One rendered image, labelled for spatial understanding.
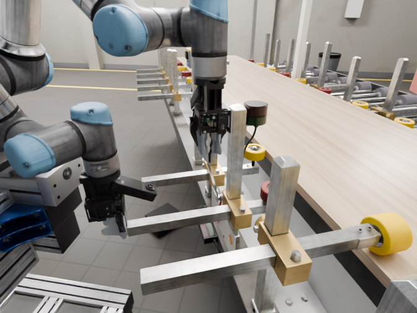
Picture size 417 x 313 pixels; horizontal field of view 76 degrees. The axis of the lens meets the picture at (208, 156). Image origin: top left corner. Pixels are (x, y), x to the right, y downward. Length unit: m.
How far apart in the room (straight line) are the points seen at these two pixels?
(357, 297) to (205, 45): 0.65
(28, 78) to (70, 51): 7.86
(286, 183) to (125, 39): 0.35
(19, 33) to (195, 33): 0.47
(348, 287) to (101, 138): 0.66
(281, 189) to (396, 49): 7.35
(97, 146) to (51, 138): 0.09
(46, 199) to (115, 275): 1.06
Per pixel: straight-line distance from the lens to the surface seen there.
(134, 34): 0.46
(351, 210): 0.78
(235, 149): 0.70
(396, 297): 0.33
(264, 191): 0.77
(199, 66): 0.57
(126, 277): 1.75
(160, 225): 0.74
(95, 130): 0.57
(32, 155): 0.53
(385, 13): 7.56
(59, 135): 0.55
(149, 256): 1.82
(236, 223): 0.75
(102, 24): 0.48
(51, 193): 0.78
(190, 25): 0.57
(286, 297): 0.90
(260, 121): 0.68
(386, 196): 0.89
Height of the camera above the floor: 1.34
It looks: 28 degrees down
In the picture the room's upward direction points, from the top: straight up
